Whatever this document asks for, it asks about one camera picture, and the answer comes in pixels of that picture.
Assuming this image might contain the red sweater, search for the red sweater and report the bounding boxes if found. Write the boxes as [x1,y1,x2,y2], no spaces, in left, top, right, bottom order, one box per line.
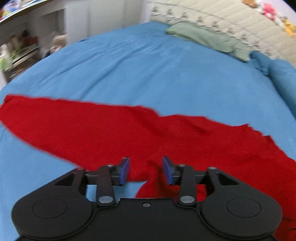
[1,95,295,240]

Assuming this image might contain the blue bed sheet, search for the blue bed sheet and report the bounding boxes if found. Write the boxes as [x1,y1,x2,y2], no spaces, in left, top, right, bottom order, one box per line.
[1,22,295,240]

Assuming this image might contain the folded blue duvet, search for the folded blue duvet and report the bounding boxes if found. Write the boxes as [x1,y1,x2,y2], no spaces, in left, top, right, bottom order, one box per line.
[249,51,295,116]

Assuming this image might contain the green pillow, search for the green pillow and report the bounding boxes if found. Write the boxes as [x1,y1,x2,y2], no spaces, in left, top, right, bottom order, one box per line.
[166,21,251,62]

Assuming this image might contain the white wardrobe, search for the white wardrobe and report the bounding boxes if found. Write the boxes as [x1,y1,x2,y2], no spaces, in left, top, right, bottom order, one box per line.
[64,0,144,45]

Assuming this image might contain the cream quilted headboard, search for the cream quilted headboard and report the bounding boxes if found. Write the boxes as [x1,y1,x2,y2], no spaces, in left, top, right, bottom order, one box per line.
[147,1,295,65]

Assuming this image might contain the white shelf unit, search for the white shelf unit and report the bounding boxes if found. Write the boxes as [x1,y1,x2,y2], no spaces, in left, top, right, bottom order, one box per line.
[1,1,67,86]

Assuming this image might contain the yellow plush toy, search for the yellow plush toy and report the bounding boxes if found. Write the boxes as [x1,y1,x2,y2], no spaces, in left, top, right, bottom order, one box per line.
[283,20,296,38]

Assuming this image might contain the brown plush toy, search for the brown plush toy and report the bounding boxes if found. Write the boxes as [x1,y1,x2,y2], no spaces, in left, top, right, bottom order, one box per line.
[242,0,257,8]

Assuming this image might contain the pink plush toy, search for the pink plush toy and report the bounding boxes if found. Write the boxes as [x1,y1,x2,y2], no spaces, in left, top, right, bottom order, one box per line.
[261,3,276,21]

